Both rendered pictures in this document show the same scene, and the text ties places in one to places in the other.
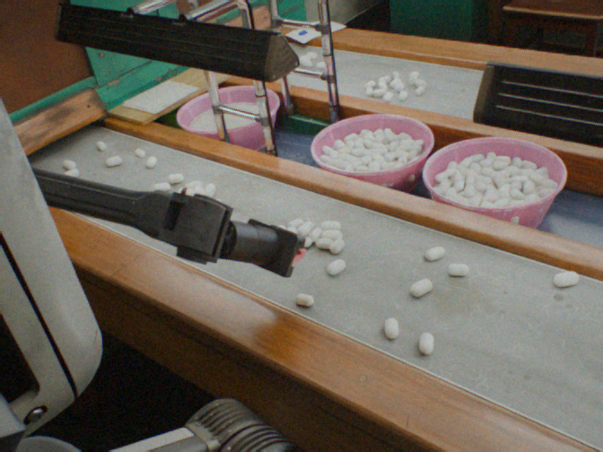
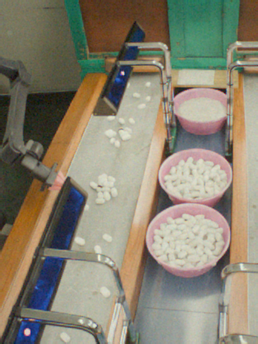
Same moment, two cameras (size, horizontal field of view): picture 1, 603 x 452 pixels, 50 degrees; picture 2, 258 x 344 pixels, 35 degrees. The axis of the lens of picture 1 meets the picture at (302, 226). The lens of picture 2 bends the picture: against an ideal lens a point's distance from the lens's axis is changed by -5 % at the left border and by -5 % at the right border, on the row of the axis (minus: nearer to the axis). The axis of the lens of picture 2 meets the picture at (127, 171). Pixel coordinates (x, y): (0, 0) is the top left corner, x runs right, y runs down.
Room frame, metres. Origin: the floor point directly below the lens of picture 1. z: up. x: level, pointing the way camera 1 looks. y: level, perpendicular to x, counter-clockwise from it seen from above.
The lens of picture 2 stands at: (0.56, -1.06, 1.82)
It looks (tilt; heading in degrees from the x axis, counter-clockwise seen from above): 42 degrees down; 64
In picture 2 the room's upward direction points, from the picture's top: 10 degrees counter-clockwise
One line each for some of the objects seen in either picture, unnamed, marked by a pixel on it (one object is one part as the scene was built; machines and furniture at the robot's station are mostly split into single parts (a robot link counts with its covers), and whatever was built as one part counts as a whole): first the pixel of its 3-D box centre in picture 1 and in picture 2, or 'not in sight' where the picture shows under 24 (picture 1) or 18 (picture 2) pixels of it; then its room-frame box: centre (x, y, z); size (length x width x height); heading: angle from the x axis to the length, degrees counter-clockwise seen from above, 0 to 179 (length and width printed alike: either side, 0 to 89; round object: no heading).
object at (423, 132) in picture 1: (372, 160); (196, 182); (1.25, -0.18, 0.72); 0.27 x 0.27 x 0.10
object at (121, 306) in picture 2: not in sight; (85, 331); (0.62, -0.55, 0.90); 0.20 x 0.19 x 0.45; 46
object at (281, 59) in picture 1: (158, 34); (122, 61); (1.24, 0.21, 1.08); 0.62 x 0.08 x 0.07; 46
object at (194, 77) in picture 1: (171, 93); (203, 78); (1.71, 0.30, 0.77); 0.33 x 0.15 x 0.01; 136
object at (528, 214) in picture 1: (492, 190); (188, 243); (1.06, -0.38, 0.72); 0.27 x 0.27 x 0.10
